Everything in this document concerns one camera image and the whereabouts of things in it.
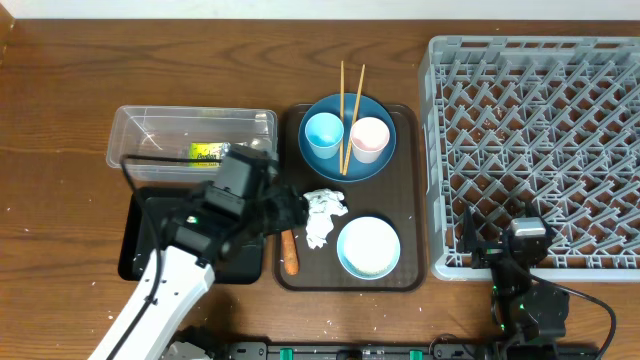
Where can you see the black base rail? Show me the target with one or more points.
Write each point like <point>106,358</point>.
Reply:
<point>199,343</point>

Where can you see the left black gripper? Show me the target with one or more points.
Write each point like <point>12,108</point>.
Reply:
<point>294,207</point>

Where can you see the left wooden chopstick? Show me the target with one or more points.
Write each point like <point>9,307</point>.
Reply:
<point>341,115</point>

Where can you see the right wooden chopstick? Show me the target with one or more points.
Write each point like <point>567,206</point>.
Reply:
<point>354,120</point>

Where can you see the light blue bowl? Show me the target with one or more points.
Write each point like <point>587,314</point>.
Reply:
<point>368,248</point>

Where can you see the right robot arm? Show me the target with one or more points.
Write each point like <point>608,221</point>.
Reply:
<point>531,314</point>

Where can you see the clear plastic bin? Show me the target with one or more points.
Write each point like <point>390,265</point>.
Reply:
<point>168,131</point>

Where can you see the light blue cup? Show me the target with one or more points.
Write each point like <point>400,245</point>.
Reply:
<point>324,134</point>

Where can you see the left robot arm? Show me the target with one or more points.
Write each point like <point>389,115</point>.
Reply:
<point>242,204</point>

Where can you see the brown plastic serving tray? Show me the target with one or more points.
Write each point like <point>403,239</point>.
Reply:
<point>393,195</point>

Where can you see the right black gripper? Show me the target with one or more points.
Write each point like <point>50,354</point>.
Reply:
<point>489,252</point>

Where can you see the wooden chopstick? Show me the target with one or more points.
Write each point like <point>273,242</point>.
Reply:
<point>354,120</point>
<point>341,115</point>

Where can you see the orange carrot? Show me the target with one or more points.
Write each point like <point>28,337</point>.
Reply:
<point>289,253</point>

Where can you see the black tray bin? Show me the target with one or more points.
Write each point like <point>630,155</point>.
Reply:
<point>243,269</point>

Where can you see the dark blue plate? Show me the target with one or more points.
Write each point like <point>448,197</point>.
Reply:
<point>357,171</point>

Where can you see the white paper napkin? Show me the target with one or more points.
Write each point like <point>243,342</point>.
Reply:
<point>322,205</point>

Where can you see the pink cup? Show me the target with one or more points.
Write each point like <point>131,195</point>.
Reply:
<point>369,137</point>

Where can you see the grey dishwasher rack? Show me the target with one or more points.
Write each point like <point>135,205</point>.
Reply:
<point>551,122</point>

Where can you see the green yellow snack wrapper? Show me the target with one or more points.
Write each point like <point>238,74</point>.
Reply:
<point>208,155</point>

